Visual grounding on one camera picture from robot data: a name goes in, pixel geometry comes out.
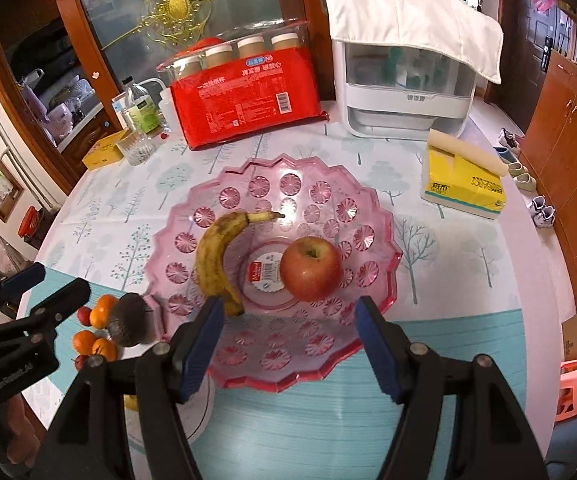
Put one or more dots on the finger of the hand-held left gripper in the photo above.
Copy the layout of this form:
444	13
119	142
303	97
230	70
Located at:
53	310
18	281

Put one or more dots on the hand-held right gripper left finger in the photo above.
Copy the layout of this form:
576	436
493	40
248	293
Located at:
201	345

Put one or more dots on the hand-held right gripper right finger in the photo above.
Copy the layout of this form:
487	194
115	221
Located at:
378	350

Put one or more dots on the small red fruit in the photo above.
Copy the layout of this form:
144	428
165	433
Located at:
84	316
81	361

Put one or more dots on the pink plastic fruit bowl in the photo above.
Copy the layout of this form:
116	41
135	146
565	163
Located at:
318	195

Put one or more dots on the red plastic box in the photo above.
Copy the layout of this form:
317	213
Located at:
29	222

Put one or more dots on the dark avocado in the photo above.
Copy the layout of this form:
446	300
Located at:
128	322

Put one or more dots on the spotted yellow banana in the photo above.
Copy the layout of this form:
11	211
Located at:
208	255

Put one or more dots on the red apple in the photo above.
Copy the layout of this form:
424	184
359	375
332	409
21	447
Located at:
313	270

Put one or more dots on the wooden display cabinet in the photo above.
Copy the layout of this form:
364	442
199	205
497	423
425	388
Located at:
83	145

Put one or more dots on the yellow cardboard box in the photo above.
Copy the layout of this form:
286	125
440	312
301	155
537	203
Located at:
103	152

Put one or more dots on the clear glass cup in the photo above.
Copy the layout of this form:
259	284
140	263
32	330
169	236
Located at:
137	147

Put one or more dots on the yellow tissue pack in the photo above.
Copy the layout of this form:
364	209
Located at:
463	180

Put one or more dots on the white blue carton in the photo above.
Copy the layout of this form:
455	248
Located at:
118	105

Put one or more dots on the clear bottle green label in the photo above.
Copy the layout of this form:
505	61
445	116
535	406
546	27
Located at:
141	110

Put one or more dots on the white blue child shoe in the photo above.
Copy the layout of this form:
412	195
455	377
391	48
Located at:
544	218
540	205

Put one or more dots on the green slipper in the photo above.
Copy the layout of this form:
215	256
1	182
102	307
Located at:
527	181
517	167

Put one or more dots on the white plastic bottle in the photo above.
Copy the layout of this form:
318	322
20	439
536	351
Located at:
166	110

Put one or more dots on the blue slipper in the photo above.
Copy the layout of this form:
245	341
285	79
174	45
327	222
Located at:
505	153

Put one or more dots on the red pack of paper cups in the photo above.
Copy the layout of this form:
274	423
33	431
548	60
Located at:
238	105

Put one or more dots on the white countertop sterilizer appliance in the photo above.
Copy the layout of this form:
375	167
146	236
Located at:
398	105

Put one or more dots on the dark sneaker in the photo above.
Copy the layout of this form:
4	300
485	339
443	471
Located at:
508	137

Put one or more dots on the wooden shoe cabinet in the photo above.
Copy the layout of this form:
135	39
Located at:
568	135

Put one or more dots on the frosted glass sliding door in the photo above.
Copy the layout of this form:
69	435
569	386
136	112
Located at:
118	10

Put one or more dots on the gold door ornament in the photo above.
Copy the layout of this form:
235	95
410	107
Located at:
176	7

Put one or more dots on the dark entrance door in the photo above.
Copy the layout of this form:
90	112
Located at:
528	60

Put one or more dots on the white cloth cover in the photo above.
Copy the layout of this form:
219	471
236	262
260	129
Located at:
408	10

